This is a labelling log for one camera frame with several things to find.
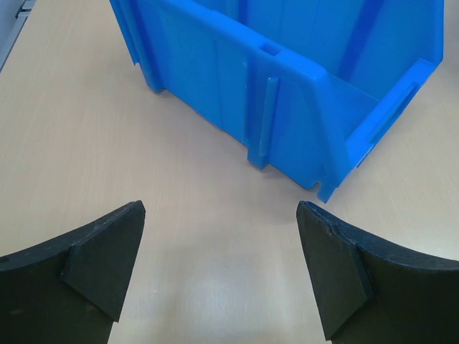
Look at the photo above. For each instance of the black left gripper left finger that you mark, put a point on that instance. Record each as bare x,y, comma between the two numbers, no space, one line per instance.
71,288

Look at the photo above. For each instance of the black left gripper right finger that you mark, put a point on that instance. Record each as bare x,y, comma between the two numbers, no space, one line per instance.
370,290

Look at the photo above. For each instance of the small blue plastic bin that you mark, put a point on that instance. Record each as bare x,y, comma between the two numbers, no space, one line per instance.
309,87

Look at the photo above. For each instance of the aluminium side frame rail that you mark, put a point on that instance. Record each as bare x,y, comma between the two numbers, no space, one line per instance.
14,14

